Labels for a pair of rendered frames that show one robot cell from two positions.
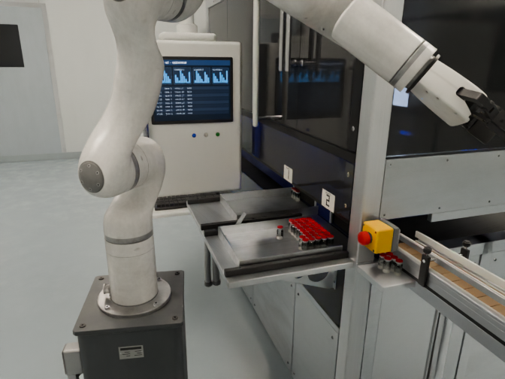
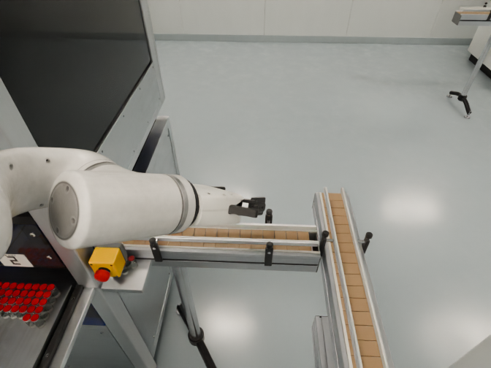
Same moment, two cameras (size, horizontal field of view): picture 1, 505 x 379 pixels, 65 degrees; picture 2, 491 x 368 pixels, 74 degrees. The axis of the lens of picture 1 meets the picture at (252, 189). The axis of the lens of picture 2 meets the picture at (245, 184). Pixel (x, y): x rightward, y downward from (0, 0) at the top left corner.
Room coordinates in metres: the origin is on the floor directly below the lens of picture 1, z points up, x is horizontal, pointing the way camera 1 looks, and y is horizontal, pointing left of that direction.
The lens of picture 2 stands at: (0.48, -0.01, 1.79)
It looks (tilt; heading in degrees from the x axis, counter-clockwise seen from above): 43 degrees down; 291
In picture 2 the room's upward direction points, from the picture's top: straight up
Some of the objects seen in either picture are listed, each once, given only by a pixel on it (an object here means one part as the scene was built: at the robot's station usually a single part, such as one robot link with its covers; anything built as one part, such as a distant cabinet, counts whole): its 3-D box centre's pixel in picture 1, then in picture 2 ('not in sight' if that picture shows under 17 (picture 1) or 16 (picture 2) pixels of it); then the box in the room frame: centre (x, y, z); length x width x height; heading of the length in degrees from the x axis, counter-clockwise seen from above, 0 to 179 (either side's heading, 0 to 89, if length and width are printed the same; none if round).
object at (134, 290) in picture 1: (132, 266); not in sight; (0.92, 0.31, 0.95); 0.19 x 0.19 x 0.18
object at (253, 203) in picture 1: (267, 203); not in sight; (1.56, -0.06, 0.90); 0.34 x 0.26 x 0.04; 109
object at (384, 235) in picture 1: (379, 235); (108, 260); (1.04, -0.36, 1.00); 0.08 x 0.07 x 0.07; 109
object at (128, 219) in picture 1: (133, 185); not in sight; (0.95, 0.30, 1.16); 0.19 x 0.12 x 0.24; 158
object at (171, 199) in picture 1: (195, 199); not in sight; (1.82, 0.28, 0.82); 0.40 x 0.14 x 0.02; 108
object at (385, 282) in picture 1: (389, 274); (128, 271); (1.04, -0.41, 0.87); 0.14 x 0.13 x 0.02; 109
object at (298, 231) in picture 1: (300, 234); (14, 312); (1.23, -0.17, 0.91); 0.18 x 0.02 x 0.05; 19
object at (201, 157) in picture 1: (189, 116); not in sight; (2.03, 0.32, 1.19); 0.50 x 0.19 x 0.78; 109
